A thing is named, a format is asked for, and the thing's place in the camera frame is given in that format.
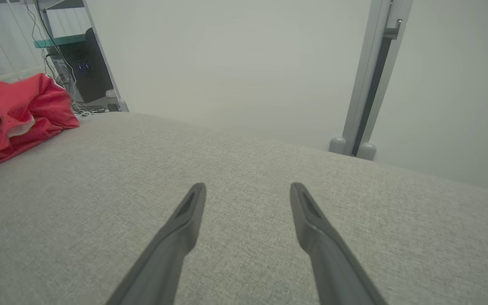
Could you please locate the grey partition end post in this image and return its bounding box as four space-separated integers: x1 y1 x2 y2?
81 0 130 113

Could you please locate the red and white jersey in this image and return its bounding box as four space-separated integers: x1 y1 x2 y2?
0 73 80 174

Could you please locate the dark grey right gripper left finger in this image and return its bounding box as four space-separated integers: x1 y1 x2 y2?
105 183 207 305

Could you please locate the black computer tower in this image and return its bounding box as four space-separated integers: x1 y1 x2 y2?
47 28 114 103

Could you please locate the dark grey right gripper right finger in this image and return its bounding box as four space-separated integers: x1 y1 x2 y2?
290 182 387 305

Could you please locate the white railing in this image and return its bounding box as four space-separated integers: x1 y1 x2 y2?
0 42 47 88

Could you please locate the green shelf board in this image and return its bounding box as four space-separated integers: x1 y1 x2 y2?
33 35 87 48

